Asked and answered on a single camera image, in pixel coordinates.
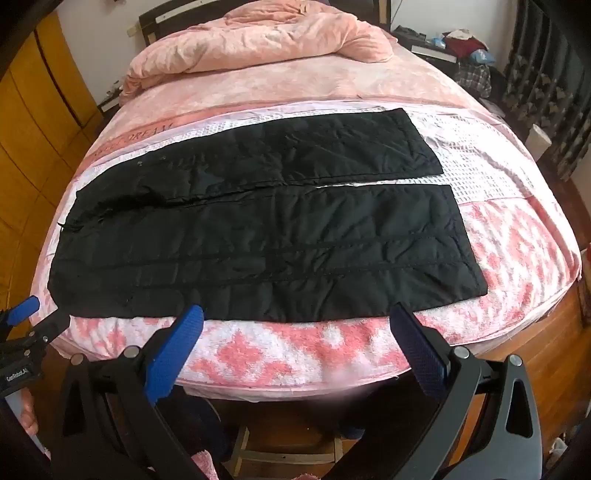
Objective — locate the dark nightstand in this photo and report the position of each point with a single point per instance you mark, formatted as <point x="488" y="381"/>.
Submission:
<point x="108" y="99"/>

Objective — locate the white black nightstand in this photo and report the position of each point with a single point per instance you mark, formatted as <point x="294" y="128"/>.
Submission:
<point x="434" y="50"/>

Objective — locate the plaid cloth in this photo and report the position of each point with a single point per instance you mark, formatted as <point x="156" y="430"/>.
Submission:
<point x="473" y="78"/>

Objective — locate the bed with pink sheet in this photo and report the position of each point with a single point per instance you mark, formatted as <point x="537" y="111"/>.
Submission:
<point x="277" y="87"/>

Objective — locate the person's left leg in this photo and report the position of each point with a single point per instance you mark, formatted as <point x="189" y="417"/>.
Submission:
<point x="203" y="422"/>

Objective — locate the dark wooden headboard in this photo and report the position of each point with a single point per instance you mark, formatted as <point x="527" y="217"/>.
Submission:
<point x="150" y="23"/>

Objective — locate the wooden stool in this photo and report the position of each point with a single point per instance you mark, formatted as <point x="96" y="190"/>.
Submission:
<point x="286" y="454"/>

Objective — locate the pink fuzzy slipper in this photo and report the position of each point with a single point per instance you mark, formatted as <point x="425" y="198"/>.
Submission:
<point x="205" y="467"/>

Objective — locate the white bin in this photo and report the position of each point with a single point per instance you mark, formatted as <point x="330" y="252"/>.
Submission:
<point x="540" y="141"/>

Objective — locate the red cloth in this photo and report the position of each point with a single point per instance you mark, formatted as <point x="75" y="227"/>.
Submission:
<point x="461" y="46"/>

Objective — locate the blue plastic bag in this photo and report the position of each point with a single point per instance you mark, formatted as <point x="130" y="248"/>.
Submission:
<point x="482" y="57"/>

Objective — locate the black quilted pants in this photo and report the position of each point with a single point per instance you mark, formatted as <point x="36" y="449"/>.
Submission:
<point x="277" y="240"/>

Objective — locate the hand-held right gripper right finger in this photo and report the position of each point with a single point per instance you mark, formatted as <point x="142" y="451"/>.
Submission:
<point x="422" y="355"/>

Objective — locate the pink fluffy comforter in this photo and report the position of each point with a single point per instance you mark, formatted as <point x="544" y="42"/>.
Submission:
<point x="258" y="46"/>

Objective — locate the dark patterned curtain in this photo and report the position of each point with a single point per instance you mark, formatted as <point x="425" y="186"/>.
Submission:
<point x="545" y="69"/>

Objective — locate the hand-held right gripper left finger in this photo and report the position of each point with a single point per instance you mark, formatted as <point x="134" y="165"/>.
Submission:
<point x="178" y="355"/>

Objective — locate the person's left hand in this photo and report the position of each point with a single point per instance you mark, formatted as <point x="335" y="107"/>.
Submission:
<point x="27" y="413"/>

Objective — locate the wall socket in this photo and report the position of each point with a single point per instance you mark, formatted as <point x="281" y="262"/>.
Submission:
<point x="132" y="30"/>

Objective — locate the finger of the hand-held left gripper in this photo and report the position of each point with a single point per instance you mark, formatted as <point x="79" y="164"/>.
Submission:
<point x="53" y="325"/>
<point x="25" y="306"/>

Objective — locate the yellow wooden wardrobe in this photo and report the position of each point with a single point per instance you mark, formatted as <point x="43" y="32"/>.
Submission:
<point x="37" y="138"/>

